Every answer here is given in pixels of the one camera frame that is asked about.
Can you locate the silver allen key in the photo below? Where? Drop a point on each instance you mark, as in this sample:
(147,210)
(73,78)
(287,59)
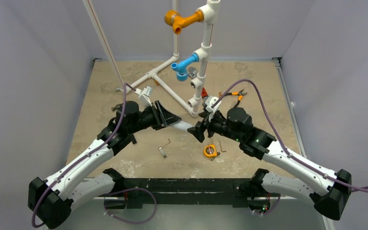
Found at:
(161,149)

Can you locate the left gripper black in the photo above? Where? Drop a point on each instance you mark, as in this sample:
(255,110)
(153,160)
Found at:
(167,118)

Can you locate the silver metal pipe clamp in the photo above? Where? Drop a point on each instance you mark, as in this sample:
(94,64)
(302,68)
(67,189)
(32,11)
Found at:
(192,72)

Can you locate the white PVC pipe frame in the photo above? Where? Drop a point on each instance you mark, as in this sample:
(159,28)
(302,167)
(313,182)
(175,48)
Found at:
(210,11)

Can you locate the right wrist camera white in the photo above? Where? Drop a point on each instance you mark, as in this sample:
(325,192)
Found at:
(211,106)

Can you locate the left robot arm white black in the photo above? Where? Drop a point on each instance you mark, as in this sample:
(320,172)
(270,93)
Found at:
(53,199)

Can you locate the small hammer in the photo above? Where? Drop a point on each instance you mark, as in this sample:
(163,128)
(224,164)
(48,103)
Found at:
(118,107)

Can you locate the orange handled pliers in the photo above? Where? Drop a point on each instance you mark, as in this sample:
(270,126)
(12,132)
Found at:
(240,94)

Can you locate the orange pipe fitting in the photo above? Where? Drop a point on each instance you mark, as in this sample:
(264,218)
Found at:
(178,23)

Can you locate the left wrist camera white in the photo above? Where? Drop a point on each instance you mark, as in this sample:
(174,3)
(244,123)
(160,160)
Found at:
(144,95)

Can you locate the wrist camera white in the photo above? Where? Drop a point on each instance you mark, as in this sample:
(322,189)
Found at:
(144,95)
(211,106)

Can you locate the blue pipe fitting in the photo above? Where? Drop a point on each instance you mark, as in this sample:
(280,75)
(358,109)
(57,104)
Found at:
(181,67)

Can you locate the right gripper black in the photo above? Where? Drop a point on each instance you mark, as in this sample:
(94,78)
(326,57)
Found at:
(208,126)

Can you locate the white remote control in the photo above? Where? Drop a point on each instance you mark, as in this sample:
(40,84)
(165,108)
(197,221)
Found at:
(182,126)

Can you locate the yellow tape measure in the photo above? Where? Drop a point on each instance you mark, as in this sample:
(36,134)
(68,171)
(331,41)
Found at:
(210,152)

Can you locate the aluminium rail frame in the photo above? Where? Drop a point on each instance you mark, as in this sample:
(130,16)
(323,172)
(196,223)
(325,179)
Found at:
(290,104)

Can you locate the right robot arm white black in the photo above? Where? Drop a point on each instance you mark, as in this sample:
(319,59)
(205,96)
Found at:
(327,189)

